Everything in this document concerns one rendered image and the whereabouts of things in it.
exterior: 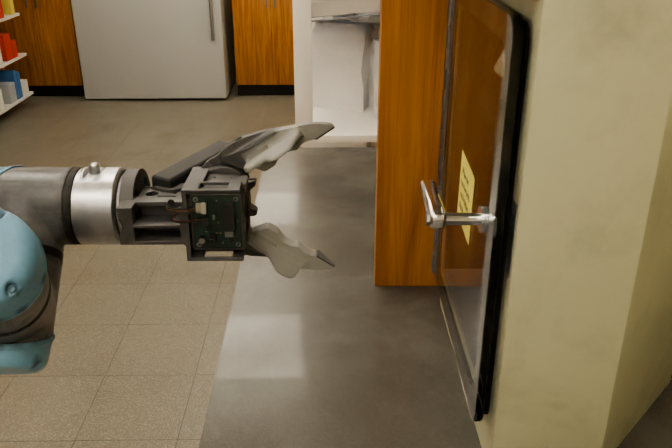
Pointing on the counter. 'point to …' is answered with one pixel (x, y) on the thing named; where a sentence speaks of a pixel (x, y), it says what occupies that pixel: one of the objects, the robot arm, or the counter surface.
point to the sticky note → (465, 192)
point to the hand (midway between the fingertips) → (336, 196)
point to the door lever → (436, 216)
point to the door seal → (508, 209)
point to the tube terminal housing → (588, 203)
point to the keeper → (511, 237)
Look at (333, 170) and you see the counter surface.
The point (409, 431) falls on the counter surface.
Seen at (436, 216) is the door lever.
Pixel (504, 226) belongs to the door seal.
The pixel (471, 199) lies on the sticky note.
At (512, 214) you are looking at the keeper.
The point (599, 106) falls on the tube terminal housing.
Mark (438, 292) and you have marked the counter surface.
